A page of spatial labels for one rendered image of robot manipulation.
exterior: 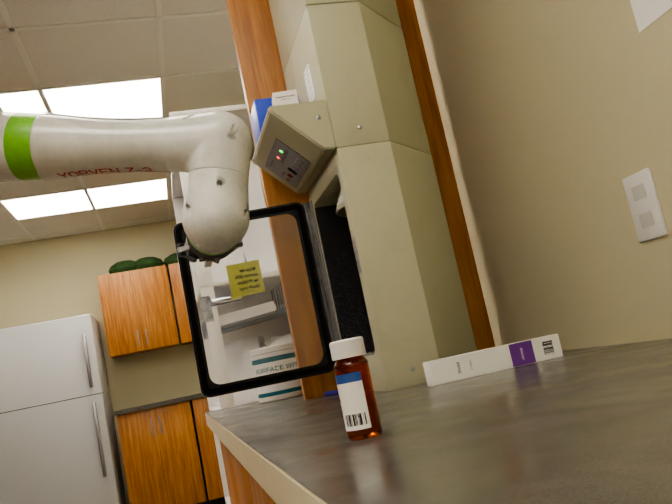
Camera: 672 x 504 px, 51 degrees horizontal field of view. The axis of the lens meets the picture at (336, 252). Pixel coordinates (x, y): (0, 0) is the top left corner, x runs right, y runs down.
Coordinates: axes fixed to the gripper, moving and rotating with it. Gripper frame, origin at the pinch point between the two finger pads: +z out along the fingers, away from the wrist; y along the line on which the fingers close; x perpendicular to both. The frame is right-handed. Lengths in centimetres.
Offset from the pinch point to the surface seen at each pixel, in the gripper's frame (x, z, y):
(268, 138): -20.8, -10.3, -15.8
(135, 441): 57, 478, 50
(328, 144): -13.9, -22.9, -24.7
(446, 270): 13, -14, -47
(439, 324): 24, -20, -40
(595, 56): -16, -47, -69
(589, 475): 34, -120, -7
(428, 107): -32, 14, -63
